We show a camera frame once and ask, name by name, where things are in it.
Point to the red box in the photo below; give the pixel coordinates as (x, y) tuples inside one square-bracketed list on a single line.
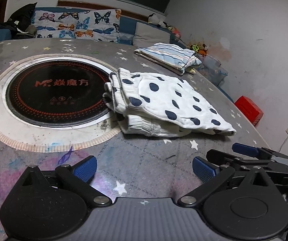
[(249, 109)]

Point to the white polka dot garment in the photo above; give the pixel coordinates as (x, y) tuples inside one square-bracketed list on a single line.
[(156, 105)]

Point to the plush toys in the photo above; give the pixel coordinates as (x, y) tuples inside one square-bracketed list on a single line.
[(153, 19)]

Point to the grey cushion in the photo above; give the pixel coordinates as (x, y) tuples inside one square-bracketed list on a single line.
[(146, 36)]

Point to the round induction cooktop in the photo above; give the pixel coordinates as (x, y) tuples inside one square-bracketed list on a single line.
[(58, 93)]

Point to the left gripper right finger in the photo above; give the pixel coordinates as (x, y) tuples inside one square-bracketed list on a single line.
[(212, 177)]

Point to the black bag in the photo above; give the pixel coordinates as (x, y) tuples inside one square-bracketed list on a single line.
[(19, 23)]

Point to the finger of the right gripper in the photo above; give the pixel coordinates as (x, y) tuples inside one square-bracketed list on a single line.
[(245, 150), (219, 158)]

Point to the folded blue striped cloth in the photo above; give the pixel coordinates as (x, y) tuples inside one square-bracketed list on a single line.
[(174, 58)]

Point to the clear plastic bin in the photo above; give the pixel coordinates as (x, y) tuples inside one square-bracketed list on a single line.
[(212, 70)]

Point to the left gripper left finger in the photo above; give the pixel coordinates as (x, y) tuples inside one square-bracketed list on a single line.
[(77, 179)]

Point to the grey star tablecloth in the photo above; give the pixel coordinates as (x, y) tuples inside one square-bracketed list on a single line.
[(128, 165)]

